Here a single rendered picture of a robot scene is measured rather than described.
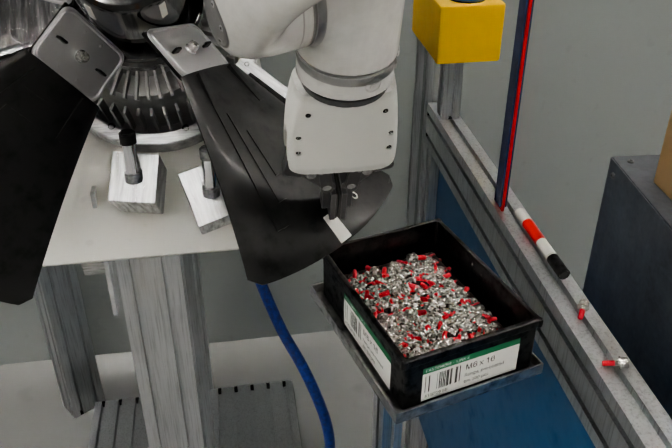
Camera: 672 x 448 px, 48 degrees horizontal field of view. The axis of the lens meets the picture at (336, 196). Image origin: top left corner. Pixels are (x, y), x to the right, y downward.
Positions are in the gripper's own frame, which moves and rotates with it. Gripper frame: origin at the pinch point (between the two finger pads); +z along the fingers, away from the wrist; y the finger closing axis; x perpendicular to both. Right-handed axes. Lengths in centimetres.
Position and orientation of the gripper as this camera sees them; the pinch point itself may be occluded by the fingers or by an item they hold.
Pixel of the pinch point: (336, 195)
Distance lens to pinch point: 75.7
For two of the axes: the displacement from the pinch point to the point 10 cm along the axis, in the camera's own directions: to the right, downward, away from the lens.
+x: 1.5, 7.4, -6.6
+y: -9.9, 0.8, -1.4
